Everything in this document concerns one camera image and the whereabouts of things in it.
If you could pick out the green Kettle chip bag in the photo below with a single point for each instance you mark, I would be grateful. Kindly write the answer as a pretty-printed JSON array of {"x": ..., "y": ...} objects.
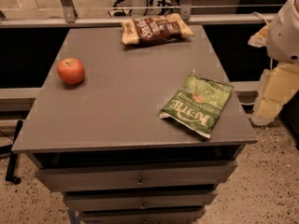
[{"x": 197, "y": 104}]

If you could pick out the grey drawer cabinet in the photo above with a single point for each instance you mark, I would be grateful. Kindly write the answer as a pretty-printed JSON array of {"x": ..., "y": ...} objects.
[{"x": 92, "y": 142}]

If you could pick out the drawer knob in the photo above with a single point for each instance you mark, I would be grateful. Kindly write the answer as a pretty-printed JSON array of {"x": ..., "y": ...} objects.
[
  {"x": 142, "y": 206},
  {"x": 140, "y": 183}
]

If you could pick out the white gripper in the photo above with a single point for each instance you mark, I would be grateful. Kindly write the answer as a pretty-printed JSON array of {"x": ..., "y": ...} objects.
[{"x": 284, "y": 37}]

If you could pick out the brown chip bag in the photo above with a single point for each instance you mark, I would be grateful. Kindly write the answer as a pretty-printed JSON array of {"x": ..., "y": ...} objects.
[{"x": 156, "y": 29}]

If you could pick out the black stand leg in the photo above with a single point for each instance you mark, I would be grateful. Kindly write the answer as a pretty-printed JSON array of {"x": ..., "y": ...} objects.
[{"x": 10, "y": 177}]

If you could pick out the metal railing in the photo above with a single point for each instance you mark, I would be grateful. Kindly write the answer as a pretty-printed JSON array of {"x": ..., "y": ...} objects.
[{"x": 66, "y": 13}]

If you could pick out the top drawer knob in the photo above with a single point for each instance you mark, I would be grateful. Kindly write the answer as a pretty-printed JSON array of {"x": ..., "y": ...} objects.
[{"x": 140, "y": 183}]

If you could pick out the red apple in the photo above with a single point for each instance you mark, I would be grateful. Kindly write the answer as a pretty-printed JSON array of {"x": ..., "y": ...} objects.
[{"x": 71, "y": 71}]

